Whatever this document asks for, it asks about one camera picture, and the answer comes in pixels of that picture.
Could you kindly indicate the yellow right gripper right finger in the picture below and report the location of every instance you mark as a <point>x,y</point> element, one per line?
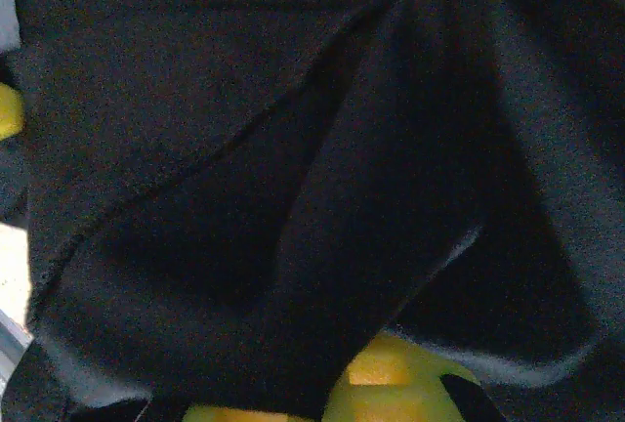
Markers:
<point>390,392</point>

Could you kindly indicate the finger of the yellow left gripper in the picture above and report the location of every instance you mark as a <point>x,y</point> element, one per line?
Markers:
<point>10,112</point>

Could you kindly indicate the black t-shirt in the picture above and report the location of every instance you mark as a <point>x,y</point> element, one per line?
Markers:
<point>244,148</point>

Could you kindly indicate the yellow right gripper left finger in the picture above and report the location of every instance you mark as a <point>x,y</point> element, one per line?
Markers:
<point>234,414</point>

